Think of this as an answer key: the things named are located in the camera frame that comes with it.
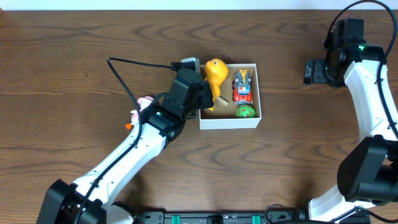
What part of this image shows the wooden rattle drum toy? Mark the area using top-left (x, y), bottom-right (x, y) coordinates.
top-left (216, 96), bottom-right (229, 106)

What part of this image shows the orange dinosaur toy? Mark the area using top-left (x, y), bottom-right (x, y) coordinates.
top-left (205, 58), bottom-right (229, 102)

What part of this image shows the red grey toy truck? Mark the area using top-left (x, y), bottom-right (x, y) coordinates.
top-left (232, 69), bottom-right (252, 105)

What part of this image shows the green patterned ball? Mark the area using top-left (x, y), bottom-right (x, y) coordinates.
top-left (235, 105), bottom-right (256, 118)

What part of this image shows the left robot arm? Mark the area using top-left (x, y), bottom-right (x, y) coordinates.
top-left (37, 68), bottom-right (213, 223)

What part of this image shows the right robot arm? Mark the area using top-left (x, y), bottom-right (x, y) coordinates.
top-left (303, 19), bottom-right (397, 223)

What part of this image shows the white pink duck toy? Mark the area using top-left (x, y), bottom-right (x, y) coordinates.
top-left (125, 96), bottom-right (154, 130)

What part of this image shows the white cardboard box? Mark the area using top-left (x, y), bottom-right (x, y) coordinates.
top-left (198, 63), bottom-right (262, 129)

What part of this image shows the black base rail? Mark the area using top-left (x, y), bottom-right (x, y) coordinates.
top-left (111, 205), bottom-right (374, 224)

